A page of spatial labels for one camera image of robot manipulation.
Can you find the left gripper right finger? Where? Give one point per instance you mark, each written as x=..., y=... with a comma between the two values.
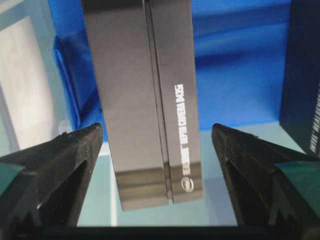
x=270, y=186

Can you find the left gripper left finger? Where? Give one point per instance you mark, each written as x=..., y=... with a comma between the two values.
x=46, y=184

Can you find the black box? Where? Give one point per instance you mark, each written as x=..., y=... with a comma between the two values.
x=300, y=106
x=144, y=65

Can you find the clear plastic storage case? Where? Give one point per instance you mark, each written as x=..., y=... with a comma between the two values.
x=33, y=110

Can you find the blue foam liner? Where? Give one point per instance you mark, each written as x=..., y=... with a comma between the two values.
x=239, y=48

